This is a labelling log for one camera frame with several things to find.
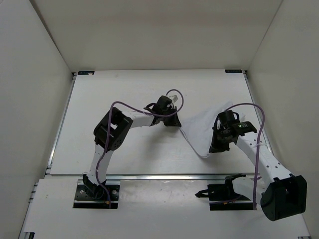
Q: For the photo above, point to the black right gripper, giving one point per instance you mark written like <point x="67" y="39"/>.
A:
<point x="215" y="147"/>

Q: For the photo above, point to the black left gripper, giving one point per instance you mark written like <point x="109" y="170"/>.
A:
<point x="174" y="122"/>

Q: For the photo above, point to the white skirt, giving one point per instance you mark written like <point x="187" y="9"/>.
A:
<point x="197" y="129"/>

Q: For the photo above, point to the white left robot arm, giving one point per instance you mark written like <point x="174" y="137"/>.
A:
<point x="109" y="135"/>

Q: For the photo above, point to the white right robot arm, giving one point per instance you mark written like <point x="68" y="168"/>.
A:
<point x="281" y="194"/>

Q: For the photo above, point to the right blue corner label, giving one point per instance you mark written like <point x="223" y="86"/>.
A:
<point x="233" y="71"/>

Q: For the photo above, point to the blue corner label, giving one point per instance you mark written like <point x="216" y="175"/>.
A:
<point x="233" y="71"/>
<point x="86" y="73"/>

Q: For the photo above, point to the left blue corner label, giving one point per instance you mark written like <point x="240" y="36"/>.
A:
<point x="86" y="73"/>

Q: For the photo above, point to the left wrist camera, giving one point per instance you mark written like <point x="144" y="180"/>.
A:
<point x="173" y="98"/>

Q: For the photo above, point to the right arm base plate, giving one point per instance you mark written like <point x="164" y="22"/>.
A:
<point x="235" y="194"/>

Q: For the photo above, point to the aluminium rail across table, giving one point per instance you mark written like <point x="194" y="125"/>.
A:
<point x="166" y="177"/>

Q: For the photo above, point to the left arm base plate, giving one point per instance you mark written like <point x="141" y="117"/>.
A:
<point x="86" y="198"/>

